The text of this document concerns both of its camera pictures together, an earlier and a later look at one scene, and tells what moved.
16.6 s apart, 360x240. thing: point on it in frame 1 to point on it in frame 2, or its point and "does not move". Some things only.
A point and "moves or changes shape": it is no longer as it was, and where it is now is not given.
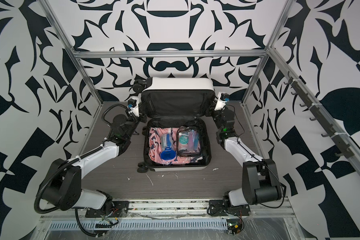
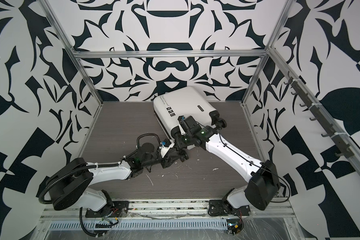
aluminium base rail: (183, 209) does not move
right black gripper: (213, 112) to (179, 140)
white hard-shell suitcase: (177, 134) moves or changes shape
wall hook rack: (299, 90) does not move
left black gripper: (142, 118) to (169, 161)
